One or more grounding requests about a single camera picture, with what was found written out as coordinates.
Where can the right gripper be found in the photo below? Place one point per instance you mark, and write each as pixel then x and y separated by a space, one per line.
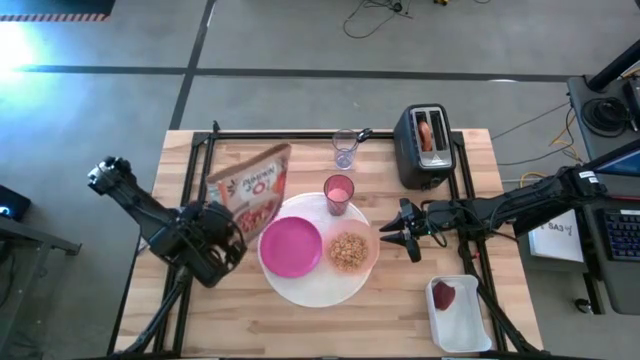
pixel 415 225

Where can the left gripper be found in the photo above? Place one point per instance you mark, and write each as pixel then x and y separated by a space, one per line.
pixel 222 240

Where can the pale pink plastic bowl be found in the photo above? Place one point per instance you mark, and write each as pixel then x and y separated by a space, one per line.
pixel 372 235

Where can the orange pumpkin cereal box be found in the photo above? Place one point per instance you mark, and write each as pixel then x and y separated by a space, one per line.
pixel 255 190

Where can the pink faceted cup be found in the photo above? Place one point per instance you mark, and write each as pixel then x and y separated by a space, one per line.
pixel 339 195

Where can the magenta plastic plate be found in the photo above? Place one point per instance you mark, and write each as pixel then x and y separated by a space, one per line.
pixel 290 247

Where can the dark red apple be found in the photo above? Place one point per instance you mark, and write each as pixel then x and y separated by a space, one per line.
pixel 443 295

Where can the clear glass tumbler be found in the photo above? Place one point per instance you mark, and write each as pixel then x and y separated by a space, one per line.
pixel 345 150

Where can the brown bagel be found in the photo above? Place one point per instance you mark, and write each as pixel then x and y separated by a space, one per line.
pixel 425 136

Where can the round white woven placemat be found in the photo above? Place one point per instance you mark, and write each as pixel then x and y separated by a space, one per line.
pixel 320 290

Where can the white rectangular tray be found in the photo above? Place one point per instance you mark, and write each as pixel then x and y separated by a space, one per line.
pixel 462 325

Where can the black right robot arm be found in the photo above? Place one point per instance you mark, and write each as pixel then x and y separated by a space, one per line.
pixel 525 202

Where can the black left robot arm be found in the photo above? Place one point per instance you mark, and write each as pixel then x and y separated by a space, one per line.
pixel 135 200

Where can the heap of cereal rings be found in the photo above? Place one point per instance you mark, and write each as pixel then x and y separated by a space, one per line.
pixel 347 252

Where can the black two-slot toaster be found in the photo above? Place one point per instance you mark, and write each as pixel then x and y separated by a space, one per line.
pixel 410 165

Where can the white paper sheet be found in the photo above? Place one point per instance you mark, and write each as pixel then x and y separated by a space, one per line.
pixel 555 245

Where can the grey metal desk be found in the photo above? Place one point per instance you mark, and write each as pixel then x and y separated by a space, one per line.
pixel 30 235

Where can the black caster wheel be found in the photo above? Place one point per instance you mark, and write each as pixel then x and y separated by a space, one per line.
pixel 582 305

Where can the black device with blue light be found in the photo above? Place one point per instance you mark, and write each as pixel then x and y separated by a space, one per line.
pixel 12 202

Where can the black computer keyboard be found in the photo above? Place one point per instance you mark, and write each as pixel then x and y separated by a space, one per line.
pixel 625 235

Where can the grey side desk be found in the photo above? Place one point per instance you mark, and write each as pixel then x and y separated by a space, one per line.
pixel 620 295

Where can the laptop with blue screen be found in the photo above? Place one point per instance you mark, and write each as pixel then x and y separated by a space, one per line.
pixel 625 162

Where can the black mat with striped edge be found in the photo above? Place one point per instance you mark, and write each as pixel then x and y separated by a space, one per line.
pixel 50 6

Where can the black post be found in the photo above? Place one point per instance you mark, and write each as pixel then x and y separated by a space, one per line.
pixel 615 67

